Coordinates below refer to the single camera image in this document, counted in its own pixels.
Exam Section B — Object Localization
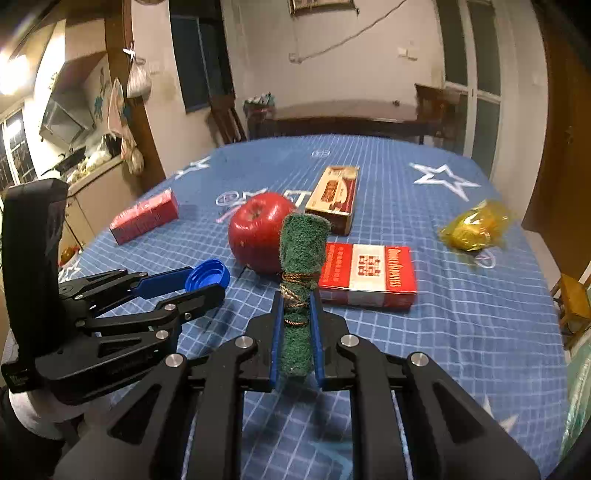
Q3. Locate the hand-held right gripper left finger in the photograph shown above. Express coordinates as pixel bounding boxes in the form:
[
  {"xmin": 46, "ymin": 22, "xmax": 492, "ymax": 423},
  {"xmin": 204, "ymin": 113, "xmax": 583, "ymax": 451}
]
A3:
[{"xmin": 55, "ymin": 292, "xmax": 284, "ymax": 480}]

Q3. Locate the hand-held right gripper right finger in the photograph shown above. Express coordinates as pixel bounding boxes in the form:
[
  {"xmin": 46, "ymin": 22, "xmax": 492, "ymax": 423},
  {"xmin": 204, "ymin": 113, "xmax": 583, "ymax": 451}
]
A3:
[{"xmin": 309, "ymin": 291, "xmax": 541, "ymax": 480}]

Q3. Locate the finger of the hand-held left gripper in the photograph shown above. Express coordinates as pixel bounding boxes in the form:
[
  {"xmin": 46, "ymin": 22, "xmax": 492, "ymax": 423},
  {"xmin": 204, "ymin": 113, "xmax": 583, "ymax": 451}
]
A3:
[
  {"xmin": 34, "ymin": 284, "xmax": 227, "ymax": 405},
  {"xmin": 58, "ymin": 267, "xmax": 195, "ymax": 315}
]

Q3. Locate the blue bottle cap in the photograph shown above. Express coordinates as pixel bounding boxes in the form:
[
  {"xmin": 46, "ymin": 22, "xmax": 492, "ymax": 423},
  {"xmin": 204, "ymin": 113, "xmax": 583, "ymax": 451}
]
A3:
[{"xmin": 185, "ymin": 259, "xmax": 230, "ymax": 292}]

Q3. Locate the green scouring pad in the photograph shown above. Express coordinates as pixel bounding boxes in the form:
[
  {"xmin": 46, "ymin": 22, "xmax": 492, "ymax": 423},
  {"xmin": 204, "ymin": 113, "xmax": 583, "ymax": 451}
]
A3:
[{"xmin": 277, "ymin": 212, "xmax": 332, "ymax": 378}]

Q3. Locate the trash bin with green liner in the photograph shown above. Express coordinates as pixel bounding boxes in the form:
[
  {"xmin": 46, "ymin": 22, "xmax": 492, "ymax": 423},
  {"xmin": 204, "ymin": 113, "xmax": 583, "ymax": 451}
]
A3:
[{"xmin": 558, "ymin": 346, "xmax": 591, "ymax": 457}]

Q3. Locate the red tissue pack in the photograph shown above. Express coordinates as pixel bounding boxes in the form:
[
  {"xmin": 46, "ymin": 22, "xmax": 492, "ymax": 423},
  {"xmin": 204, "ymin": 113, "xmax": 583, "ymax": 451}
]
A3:
[{"xmin": 109, "ymin": 188, "xmax": 180, "ymax": 245}]

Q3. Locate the red cigarette box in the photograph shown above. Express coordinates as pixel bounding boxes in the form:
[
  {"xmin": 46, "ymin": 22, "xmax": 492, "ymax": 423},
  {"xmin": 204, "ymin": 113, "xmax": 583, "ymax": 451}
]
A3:
[{"xmin": 318, "ymin": 242, "xmax": 417, "ymax": 310}]

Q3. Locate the red apple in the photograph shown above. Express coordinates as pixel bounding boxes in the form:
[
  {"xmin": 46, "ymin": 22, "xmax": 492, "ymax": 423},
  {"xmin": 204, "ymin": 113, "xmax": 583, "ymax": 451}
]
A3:
[{"xmin": 228, "ymin": 193, "xmax": 301, "ymax": 275}]

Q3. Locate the kitchen base cabinet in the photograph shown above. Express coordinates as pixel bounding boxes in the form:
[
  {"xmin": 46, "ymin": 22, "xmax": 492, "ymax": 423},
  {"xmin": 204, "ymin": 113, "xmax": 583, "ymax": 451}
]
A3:
[{"xmin": 60, "ymin": 159, "xmax": 139, "ymax": 259}]

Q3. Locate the kitchen window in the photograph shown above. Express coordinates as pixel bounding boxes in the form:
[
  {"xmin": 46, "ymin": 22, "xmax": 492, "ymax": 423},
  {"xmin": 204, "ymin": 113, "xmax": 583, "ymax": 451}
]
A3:
[{"xmin": 0, "ymin": 111, "xmax": 38, "ymax": 190}]

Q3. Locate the hanging net bag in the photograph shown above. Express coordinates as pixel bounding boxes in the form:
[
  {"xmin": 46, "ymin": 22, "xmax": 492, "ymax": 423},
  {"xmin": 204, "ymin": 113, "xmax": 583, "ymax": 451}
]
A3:
[{"xmin": 121, "ymin": 134, "xmax": 145, "ymax": 175}]

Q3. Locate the white bag on counter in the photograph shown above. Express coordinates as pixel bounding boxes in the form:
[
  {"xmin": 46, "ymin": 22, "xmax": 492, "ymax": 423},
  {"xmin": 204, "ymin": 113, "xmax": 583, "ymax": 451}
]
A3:
[{"xmin": 83, "ymin": 148, "xmax": 114, "ymax": 171}]

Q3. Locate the long beige box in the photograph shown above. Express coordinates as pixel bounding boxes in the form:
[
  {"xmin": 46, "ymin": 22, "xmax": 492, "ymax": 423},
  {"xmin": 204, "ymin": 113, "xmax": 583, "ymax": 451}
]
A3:
[{"xmin": 305, "ymin": 166, "xmax": 360, "ymax": 235}]

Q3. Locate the range hood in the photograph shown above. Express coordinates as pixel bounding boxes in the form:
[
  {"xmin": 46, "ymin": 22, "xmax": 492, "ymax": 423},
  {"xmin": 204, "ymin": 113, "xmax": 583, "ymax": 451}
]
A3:
[{"xmin": 39, "ymin": 99, "xmax": 95, "ymax": 144}]

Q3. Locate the dark wooden chair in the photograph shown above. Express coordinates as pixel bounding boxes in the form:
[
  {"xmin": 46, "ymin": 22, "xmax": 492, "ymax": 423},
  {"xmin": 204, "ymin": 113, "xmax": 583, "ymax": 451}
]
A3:
[{"xmin": 210, "ymin": 95, "xmax": 247, "ymax": 145}]

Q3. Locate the hanging pink towel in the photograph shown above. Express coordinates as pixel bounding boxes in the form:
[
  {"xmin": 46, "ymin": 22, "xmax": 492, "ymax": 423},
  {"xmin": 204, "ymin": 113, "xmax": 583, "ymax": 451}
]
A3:
[{"xmin": 106, "ymin": 78, "xmax": 127, "ymax": 137}]

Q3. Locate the yellow plastic bag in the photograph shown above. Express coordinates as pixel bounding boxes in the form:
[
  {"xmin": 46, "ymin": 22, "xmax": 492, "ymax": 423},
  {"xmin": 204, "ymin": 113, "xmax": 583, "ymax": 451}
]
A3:
[{"xmin": 438, "ymin": 199, "xmax": 511, "ymax": 266}]

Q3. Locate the dark bag with packets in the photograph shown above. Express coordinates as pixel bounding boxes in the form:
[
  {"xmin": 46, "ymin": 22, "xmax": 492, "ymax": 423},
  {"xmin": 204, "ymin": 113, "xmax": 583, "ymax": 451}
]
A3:
[{"xmin": 243, "ymin": 92, "xmax": 278, "ymax": 139}]

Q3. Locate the hanging white plastic bag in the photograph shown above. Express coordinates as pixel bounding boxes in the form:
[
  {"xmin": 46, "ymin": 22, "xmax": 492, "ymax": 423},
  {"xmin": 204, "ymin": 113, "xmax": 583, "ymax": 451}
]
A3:
[{"xmin": 126, "ymin": 58, "xmax": 153, "ymax": 99}]

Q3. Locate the dark wooden dining table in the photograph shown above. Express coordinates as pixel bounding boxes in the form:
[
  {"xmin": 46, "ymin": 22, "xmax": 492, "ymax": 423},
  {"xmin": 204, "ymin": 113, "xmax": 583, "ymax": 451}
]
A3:
[{"xmin": 247, "ymin": 102, "xmax": 455, "ymax": 146}]

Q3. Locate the dark window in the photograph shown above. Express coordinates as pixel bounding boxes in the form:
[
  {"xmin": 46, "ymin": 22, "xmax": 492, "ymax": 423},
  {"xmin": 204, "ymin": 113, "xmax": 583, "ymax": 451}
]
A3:
[{"xmin": 169, "ymin": 0, "xmax": 234, "ymax": 114}]

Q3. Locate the brown wooden chair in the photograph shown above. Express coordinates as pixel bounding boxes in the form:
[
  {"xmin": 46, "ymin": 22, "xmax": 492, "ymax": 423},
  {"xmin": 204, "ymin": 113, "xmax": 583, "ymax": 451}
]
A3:
[{"xmin": 414, "ymin": 83, "xmax": 469, "ymax": 155}]

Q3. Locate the small wooden chair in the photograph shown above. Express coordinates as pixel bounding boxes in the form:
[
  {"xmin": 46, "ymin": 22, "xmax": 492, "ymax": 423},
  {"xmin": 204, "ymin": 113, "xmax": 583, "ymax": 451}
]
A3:
[{"xmin": 549, "ymin": 273, "xmax": 591, "ymax": 349}]

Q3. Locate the frosted glass door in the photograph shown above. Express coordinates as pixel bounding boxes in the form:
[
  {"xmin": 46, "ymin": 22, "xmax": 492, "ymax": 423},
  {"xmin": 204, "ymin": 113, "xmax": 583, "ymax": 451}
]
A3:
[{"xmin": 436, "ymin": 0, "xmax": 504, "ymax": 178}]

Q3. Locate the brown wooden door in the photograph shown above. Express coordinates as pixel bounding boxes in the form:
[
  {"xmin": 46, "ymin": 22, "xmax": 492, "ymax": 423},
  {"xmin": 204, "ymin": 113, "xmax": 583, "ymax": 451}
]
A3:
[{"xmin": 522, "ymin": 28, "xmax": 591, "ymax": 278}]

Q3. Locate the framed picture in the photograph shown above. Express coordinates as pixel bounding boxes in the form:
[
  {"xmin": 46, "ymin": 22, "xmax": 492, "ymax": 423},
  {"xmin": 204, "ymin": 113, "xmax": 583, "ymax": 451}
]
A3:
[{"xmin": 288, "ymin": 0, "xmax": 358, "ymax": 17}]

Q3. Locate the kitchen wall cabinet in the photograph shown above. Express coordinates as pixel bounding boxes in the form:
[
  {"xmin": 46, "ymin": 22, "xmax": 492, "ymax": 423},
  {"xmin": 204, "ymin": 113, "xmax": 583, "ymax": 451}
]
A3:
[{"xmin": 34, "ymin": 18, "xmax": 109, "ymax": 100}]

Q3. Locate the wall cable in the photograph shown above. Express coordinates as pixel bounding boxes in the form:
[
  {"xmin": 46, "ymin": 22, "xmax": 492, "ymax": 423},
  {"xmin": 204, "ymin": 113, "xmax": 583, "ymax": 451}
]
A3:
[{"xmin": 288, "ymin": 0, "xmax": 435, "ymax": 63}]

